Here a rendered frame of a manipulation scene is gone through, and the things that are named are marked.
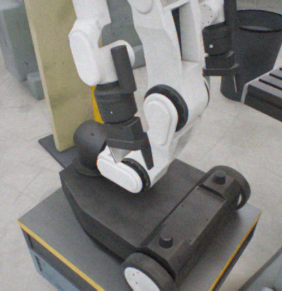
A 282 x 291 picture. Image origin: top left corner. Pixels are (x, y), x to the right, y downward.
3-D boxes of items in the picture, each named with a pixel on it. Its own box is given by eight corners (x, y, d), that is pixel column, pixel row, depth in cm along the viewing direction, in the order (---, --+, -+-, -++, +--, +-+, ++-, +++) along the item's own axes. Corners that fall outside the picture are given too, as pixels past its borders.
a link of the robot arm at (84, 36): (80, 86, 73) (60, 21, 67) (109, 72, 78) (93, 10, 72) (100, 88, 69) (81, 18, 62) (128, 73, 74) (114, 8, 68)
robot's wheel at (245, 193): (199, 196, 150) (204, 163, 137) (205, 189, 153) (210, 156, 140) (240, 218, 140) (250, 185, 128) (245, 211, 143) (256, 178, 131)
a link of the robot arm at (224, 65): (196, 78, 111) (191, 42, 105) (209, 67, 117) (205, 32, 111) (232, 79, 103) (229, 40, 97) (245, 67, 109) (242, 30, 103)
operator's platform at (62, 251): (36, 271, 166) (16, 219, 140) (126, 191, 207) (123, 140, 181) (166, 388, 129) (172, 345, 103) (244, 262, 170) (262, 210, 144)
